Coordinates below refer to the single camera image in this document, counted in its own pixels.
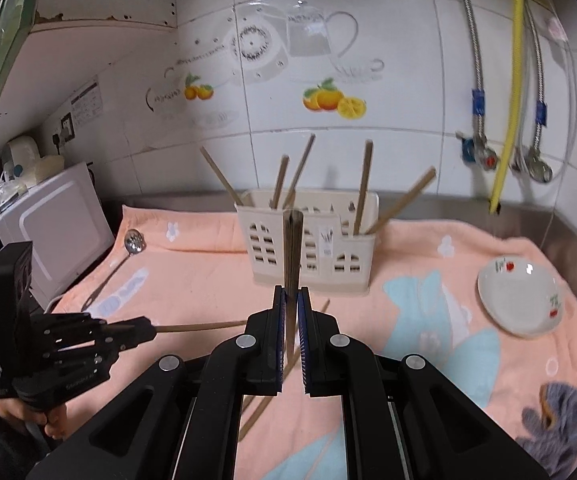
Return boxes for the wooden chopstick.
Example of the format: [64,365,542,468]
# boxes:
[282,133,316,209]
[236,298,332,443]
[283,209,304,360]
[365,167,437,235]
[305,430,341,479]
[200,146,256,208]
[353,140,373,236]
[269,155,290,209]
[154,320,246,334]

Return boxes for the person's left hand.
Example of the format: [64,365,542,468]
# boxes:
[0,398,67,440]

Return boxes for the peach printed towel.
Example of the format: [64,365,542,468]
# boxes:
[37,208,577,479]

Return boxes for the metal slotted spoon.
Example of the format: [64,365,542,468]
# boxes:
[81,229,146,312]

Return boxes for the beige plastic utensil holder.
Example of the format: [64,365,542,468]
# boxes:
[236,188,380,295]

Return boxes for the white microwave oven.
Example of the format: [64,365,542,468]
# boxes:
[0,162,114,308]

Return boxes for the white floral dish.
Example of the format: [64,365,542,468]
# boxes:
[476,256,564,338]

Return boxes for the left water valve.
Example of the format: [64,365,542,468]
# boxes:
[456,132,498,171]

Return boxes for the water valve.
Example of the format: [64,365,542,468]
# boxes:
[512,148,553,184]
[456,132,498,171]

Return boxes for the grey knitted cloth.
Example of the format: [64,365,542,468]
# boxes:
[515,382,577,479]

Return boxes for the right water valve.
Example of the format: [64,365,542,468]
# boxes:
[512,148,553,184]

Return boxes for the black wall socket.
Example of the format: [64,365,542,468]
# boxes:
[60,113,75,143]

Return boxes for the wall instruction sticker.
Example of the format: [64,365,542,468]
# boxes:
[70,78,103,128]

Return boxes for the yellow gas hose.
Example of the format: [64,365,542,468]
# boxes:
[488,0,526,216]

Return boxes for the left braided metal hose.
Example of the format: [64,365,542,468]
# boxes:
[448,0,491,162]

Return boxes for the braided metal hose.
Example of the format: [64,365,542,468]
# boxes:
[448,0,491,162]
[521,0,552,162]

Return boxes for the right braided metal hose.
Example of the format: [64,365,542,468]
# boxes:
[521,0,552,162]

